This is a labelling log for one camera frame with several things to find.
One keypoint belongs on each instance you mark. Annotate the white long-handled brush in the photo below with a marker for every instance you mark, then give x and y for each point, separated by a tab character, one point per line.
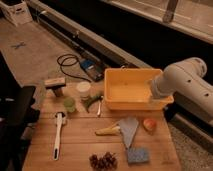
60	121

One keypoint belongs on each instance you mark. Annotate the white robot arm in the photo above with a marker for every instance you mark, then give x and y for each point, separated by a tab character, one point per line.
186	78

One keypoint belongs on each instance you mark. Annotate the green paper cup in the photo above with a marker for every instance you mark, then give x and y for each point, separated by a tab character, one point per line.
69	104

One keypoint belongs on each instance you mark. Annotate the blue power device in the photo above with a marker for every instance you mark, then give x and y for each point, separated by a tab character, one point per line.
92	70

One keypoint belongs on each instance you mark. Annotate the white lidded jar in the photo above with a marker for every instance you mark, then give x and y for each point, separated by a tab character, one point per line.
83	89

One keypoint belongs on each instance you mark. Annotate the yellow plastic bin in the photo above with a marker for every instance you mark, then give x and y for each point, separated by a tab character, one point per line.
129	89

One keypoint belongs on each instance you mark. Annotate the blue folded cloth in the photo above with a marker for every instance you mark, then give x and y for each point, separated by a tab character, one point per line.
128	127

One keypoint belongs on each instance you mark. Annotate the yellow banana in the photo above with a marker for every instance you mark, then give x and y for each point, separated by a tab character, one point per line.
108	131

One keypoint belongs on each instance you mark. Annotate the wooden block stamp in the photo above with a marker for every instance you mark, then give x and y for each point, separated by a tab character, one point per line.
56	85

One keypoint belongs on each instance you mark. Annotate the red yellow apple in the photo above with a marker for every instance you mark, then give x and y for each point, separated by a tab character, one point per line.
149	124

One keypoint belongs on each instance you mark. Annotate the blue sponge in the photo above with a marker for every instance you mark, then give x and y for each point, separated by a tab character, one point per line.
137	155

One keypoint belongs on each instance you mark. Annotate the dark grape bunch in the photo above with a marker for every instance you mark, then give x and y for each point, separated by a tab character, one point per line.
107	162

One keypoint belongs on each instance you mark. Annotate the white cardboard box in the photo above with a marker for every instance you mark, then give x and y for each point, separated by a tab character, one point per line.
17	14

